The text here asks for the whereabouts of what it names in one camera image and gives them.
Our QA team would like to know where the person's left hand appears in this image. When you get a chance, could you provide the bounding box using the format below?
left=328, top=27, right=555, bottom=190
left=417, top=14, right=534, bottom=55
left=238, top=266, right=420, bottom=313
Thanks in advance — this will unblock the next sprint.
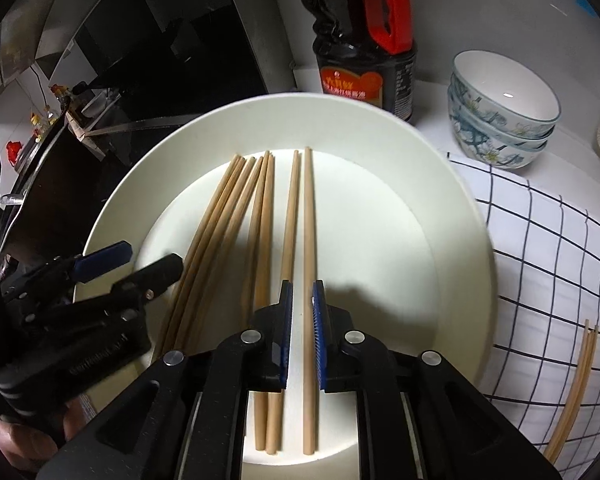
left=0, top=395, right=89, bottom=477

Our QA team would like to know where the white plate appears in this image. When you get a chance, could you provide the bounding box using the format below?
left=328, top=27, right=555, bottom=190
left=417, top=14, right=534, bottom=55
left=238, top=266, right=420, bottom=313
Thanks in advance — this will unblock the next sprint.
left=81, top=92, right=496, bottom=480

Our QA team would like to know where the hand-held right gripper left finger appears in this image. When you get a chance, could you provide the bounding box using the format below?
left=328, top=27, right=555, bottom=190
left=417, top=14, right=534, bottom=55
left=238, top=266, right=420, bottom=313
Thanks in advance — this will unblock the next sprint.
left=35, top=280, right=295, bottom=480

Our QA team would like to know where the white checked cloth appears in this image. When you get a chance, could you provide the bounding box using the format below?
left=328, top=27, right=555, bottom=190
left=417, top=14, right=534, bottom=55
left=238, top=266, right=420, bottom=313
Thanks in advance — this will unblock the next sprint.
left=445, top=152, right=600, bottom=461

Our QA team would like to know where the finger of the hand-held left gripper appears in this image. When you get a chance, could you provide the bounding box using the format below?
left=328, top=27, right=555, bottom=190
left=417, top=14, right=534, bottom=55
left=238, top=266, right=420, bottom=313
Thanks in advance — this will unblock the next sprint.
left=110, top=253, right=185, bottom=312
left=1, top=240, right=134, bottom=302

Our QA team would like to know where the small condiment bottle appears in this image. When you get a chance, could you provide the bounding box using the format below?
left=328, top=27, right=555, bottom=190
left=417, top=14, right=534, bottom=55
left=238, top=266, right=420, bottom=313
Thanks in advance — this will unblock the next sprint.
left=29, top=111, right=57, bottom=137

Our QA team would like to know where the floral ceramic bowl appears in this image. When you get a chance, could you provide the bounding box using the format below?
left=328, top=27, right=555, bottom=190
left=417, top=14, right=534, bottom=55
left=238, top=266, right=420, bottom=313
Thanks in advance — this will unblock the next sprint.
left=448, top=82, right=555, bottom=144
left=452, top=50, right=561, bottom=129
left=448, top=102, right=550, bottom=170

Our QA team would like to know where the bundle of wooden chopsticks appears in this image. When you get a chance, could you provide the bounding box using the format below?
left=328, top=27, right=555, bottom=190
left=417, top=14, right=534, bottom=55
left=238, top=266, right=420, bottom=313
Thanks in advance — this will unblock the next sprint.
left=152, top=150, right=304, bottom=455

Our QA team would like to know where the black wok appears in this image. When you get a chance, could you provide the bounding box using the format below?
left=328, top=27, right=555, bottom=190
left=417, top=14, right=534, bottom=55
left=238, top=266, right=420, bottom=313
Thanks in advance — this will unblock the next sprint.
left=0, top=104, right=112, bottom=262

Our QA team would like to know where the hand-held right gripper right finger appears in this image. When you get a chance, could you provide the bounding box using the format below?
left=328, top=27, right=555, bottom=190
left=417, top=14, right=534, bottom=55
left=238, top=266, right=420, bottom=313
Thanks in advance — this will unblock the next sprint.
left=312, top=280, right=563, bottom=480

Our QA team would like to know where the dark soy sauce bottle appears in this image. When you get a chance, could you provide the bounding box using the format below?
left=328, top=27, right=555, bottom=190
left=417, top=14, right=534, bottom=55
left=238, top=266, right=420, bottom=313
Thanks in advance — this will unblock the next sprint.
left=300, top=0, right=419, bottom=124

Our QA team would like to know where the wooden chopstick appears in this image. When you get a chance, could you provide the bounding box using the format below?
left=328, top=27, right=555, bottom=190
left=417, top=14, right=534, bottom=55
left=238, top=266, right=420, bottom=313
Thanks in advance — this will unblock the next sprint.
left=301, top=146, right=317, bottom=457
left=543, top=318, right=592, bottom=461
left=550, top=325, right=600, bottom=464

